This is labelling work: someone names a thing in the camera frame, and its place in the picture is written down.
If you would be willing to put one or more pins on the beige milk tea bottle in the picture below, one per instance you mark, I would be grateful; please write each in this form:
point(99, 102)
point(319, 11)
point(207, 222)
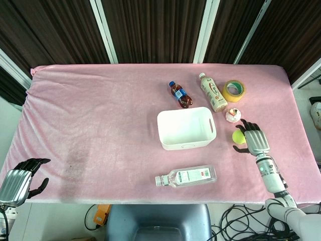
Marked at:
point(213, 92)

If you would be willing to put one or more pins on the white plastic storage bin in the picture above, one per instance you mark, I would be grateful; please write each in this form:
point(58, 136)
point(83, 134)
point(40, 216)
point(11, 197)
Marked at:
point(186, 128)

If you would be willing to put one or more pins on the white pink toy cupcake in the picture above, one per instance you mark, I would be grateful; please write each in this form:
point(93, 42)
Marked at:
point(233, 115)

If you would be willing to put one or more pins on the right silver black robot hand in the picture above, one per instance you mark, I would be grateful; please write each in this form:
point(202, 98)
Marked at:
point(257, 141)

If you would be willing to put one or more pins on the yellow-green tennis ball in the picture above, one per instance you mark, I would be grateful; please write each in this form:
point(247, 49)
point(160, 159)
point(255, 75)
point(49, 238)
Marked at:
point(238, 137)

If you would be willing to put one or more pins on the orange yellow pendant controller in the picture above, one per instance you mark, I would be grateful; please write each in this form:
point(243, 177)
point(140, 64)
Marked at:
point(101, 213)

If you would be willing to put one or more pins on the yellow packing tape roll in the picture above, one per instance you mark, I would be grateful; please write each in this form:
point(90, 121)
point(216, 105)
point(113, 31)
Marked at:
point(234, 91)

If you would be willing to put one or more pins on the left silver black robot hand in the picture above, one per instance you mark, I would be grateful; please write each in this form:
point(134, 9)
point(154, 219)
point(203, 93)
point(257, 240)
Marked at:
point(13, 184)

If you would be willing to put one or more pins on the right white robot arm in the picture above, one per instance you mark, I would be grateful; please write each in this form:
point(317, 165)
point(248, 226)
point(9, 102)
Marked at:
point(273, 175)

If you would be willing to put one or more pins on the pink velvet tablecloth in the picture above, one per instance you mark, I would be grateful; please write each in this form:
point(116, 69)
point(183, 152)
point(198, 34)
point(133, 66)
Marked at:
point(100, 120)

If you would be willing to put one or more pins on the clear plastic water bottle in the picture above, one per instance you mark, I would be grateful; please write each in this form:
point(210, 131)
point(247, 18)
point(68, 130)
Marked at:
point(186, 175)

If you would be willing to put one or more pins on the small cola bottle blue cap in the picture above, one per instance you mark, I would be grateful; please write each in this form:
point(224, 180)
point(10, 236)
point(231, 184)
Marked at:
point(179, 95)

